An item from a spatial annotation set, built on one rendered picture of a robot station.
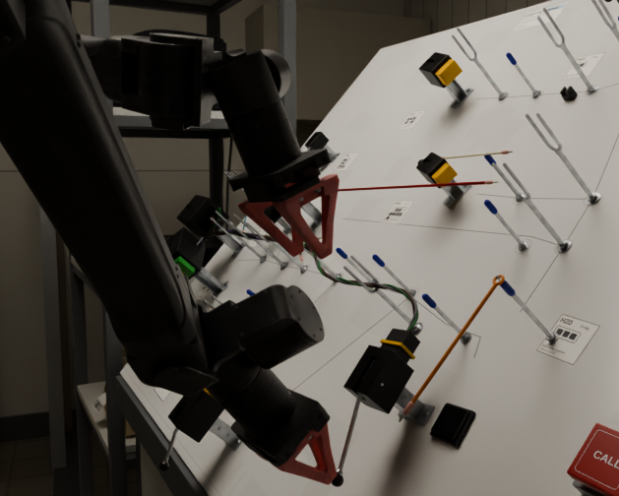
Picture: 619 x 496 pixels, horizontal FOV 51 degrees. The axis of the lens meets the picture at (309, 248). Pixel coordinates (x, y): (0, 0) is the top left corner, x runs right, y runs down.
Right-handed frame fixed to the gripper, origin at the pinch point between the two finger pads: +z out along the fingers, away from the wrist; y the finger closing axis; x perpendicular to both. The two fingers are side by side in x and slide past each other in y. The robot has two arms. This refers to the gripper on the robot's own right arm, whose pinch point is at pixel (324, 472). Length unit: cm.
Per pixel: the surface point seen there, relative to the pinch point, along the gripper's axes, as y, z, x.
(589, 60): 6, -4, -71
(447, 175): 12.6, -5.8, -42.9
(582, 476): -23.6, 2.2, -10.7
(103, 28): 88, -52, -45
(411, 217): 23.2, 0.1, -40.9
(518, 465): -14.9, 5.4, -11.0
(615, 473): -26.0, 2.0, -11.8
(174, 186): 264, 14, -88
